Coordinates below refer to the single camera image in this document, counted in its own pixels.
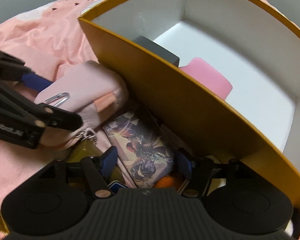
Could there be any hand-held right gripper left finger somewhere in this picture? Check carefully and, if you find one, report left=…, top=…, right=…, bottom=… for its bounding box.
left=39, top=146, right=118, bottom=199

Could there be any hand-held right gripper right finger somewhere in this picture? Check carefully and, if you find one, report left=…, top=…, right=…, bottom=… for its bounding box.
left=176, top=147, right=255, bottom=198

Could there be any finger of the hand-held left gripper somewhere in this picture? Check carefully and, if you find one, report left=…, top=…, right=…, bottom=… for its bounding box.
left=0, top=45, right=53, bottom=92
left=0, top=77, right=84, bottom=133

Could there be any illustrated card pack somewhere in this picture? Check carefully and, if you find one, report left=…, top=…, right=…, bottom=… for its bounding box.
left=103, top=109, right=175, bottom=188

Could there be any pink pouch with carabiner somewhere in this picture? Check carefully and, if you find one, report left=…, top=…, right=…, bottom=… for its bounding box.
left=36, top=60, right=130, bottom=150

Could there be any yellow cardboard box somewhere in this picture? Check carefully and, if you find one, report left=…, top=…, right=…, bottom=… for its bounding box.
left=78, top=0, right=300, bottom=212

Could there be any orange fuzzy item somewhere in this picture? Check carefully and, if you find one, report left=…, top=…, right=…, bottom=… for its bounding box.
left=154, top=174, right=188, bottom=189

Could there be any yellow-green plastic item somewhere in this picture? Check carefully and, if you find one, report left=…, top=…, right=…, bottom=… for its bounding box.
left=65, top=140, right=125, bottom=188

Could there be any blue white badge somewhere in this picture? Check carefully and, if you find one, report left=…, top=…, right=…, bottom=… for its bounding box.
left=107, top=182, right=128, bottom=193

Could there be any pink printed blanket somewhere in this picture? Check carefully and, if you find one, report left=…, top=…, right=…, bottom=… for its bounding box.
left=0, top=0, right=300, bottom=240

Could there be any pink foam block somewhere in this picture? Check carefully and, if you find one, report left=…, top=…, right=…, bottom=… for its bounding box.
left=179, top=57, right=233, bottom=102

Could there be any black small box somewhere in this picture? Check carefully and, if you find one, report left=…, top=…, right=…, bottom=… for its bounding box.
left=132, top=35, right=181, bottom=68

